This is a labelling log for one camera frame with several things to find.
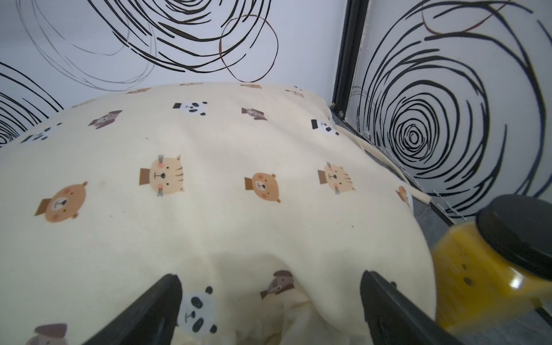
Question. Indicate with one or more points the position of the cream animal-print pillow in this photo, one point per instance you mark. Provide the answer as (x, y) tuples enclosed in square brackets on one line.
[(266, 210)]

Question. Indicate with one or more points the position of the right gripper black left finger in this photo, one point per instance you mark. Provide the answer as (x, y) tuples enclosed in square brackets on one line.
[(151, 319)]

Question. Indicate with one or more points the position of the yellow jar with black lid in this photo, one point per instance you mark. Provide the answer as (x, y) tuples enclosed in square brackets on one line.
[(496, 267)]

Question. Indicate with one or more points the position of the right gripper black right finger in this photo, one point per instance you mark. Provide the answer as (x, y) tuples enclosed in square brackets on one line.
[(394, 319)]

